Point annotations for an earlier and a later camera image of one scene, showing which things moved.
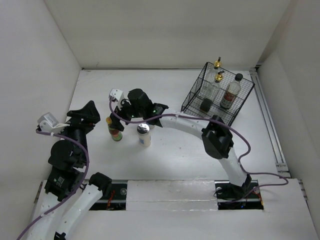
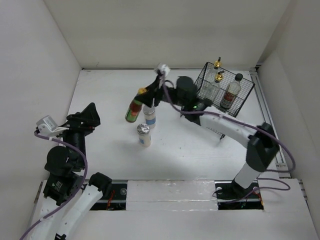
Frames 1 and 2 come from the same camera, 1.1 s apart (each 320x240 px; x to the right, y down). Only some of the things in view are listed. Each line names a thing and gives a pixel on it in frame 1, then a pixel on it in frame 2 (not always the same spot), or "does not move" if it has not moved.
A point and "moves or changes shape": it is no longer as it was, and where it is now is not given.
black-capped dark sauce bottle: x=231 y=92 does not move
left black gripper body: x=88 y=123 does not move
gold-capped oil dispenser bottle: x=210 y=92 does not move
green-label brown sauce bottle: x=115 y=134 moves or changes shape
